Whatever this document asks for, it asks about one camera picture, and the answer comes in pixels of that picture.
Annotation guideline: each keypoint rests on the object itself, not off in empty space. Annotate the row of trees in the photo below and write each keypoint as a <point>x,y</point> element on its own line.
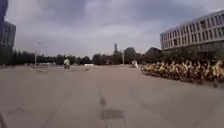
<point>106,58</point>

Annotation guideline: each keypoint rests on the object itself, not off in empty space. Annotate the pale lamp pole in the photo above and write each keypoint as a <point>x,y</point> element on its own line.
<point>35,55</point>
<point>123,57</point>

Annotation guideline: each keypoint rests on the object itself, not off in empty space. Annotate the distant tower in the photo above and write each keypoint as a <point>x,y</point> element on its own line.
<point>115,47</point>

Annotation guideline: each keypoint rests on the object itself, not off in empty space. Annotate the person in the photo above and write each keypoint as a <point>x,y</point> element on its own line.
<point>66,63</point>
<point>134,64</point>

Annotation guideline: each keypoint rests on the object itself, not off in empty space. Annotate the grey paved plaza ground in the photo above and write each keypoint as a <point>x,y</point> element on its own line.
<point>110,90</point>

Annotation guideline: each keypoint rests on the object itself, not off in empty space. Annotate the row of yellow bicycles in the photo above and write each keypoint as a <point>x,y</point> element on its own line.
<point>186,70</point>

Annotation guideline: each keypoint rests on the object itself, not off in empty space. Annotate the pale long office building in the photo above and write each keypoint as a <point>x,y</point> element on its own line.
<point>196,31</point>

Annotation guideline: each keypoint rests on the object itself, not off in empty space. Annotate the dark glass building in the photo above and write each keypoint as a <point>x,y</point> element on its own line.
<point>6,33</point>

